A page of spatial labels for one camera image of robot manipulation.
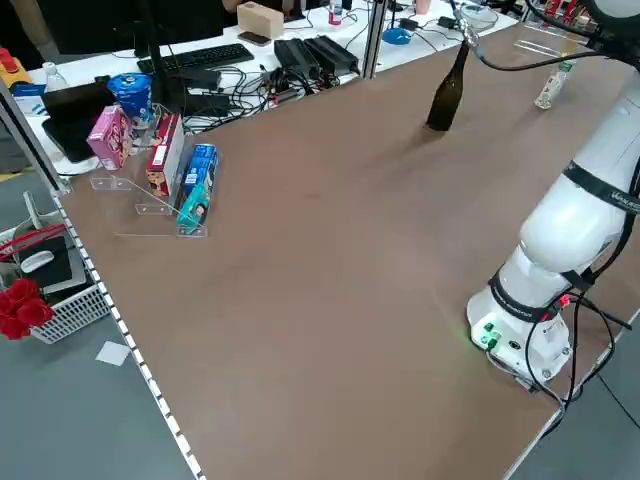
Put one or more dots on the clear drink bottle red label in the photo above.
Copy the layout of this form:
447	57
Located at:
550	92

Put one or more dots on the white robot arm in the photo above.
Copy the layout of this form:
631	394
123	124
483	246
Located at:
550	235

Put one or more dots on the dark glass bottle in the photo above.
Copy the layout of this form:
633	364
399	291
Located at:
445	105

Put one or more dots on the small red white bottle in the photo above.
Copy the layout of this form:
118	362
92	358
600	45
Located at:
335	15

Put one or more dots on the clear acrylic bottle tray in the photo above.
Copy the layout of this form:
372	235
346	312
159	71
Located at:
540	46

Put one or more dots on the clear water bottle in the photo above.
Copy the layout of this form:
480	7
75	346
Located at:
55	80

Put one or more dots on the teal snack packet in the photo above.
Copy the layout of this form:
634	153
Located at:
195	212

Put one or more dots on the blue cookie packet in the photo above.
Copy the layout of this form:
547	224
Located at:
200	167

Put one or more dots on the clear acrylic snack shelf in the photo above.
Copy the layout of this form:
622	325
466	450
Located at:
150	206

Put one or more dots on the red cookie box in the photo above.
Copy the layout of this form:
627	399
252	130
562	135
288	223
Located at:
162	160

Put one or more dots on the black power supply brick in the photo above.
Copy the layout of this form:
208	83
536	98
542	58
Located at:
332	52
295	55

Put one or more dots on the smartphone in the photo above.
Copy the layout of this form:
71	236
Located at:
254	38

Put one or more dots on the blue desk lamp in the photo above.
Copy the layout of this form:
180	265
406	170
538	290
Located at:
397	36

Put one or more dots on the black keyboard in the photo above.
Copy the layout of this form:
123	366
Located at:
200	57

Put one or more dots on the brown cardboard box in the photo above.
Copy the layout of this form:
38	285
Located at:
260	20

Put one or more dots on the black power adapter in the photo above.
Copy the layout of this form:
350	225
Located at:
409	23
446	21

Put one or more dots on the pink snack box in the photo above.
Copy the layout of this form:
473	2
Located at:
107	140

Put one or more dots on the white paper sheet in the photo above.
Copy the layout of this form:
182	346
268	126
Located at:
112	354

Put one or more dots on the blue snack tub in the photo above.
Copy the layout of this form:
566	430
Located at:
131	97

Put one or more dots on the black monitor with stand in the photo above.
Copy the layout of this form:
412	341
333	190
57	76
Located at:
157	55

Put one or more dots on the white plastic basket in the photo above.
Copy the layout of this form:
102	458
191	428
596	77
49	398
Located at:
75	310

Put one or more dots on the pink cup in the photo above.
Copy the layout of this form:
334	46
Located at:
422	6

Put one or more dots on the black mouse pad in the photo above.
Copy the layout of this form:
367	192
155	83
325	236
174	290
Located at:
57	270

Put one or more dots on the black flat case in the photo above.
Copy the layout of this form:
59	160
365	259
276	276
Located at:
70	120

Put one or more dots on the white computer mouse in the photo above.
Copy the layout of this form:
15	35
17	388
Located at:
36	261

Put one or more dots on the red artificial flowers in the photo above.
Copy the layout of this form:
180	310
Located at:
22	310

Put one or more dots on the blue white carton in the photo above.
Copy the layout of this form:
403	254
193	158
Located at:
30	92

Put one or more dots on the aluminium frame post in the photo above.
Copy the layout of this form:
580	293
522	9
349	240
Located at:
372	45

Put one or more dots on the slotted white table edge rail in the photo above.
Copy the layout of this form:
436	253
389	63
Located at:
134	350

